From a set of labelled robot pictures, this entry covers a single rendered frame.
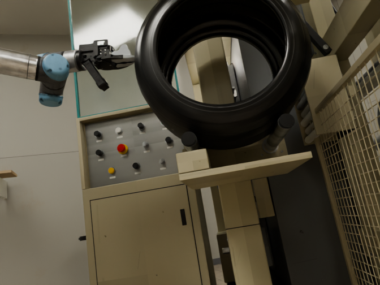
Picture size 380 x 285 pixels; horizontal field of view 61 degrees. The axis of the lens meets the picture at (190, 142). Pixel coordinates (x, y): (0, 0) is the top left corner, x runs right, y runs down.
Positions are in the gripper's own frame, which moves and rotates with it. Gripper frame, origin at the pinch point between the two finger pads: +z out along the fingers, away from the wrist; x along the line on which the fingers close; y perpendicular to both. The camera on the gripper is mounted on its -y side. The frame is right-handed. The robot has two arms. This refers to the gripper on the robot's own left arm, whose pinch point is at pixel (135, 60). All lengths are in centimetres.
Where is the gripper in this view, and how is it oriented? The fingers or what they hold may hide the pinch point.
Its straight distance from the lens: 115.2
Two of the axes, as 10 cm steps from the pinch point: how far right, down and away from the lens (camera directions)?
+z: 9.9, -0.8, -0.9
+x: 1.1, 2.0, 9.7
